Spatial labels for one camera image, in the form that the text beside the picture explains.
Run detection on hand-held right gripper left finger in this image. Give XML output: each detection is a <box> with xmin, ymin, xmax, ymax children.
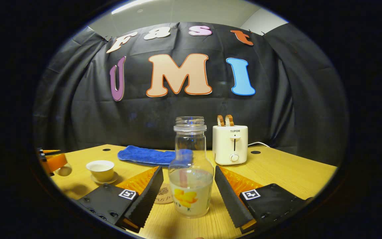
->
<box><xmin>75</xmin><ymin>166</ymin><xmax>164</xmax><ymax>233</ymax></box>

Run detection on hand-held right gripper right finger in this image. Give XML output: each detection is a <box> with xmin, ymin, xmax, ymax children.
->
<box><xmin>215</xmin><ymin>165</ymin><xmax>314</xmax><ymax>234</ymax></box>

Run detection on cream teacup lid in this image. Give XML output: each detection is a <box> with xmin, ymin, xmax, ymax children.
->
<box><xmin>57</xmin><ymin>163</ymin><xmax>73</xmax><ymax>177</ymax></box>

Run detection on round cork coaster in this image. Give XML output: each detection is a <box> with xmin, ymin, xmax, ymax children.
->
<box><xmin>155</xmin><ymin>184</ymin><xmax>175</xmax><ymax>204</ymax></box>

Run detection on clear glass water bottle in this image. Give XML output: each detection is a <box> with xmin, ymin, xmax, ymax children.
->
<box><xmin>168</xmin><ymin>117</ymin><xmax>215</xmax><ymax>219</ymax></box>

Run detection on cream ceramic teacup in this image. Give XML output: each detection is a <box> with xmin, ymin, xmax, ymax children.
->
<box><xmin>86</xmin><ymin>160</ymin><xmax>115</xmax><ymax>182</ymax></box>

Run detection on blue towel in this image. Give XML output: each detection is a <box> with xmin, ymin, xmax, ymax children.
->
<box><xmin>117</xmin><ymin>145</ymin><xmax>193</xmax><ymax>166</ymax></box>

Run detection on white toaster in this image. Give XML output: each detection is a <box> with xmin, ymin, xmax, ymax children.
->
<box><xmin>212</xmin><ymin>125</ymin><xmax>248</xmax><ymax>166</ymax></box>

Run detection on black backdrop cloth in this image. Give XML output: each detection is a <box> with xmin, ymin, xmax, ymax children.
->
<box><xmin>33</xmin><ymin>22</ymin><xmax>349</xmax><ymax>166</ymax></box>

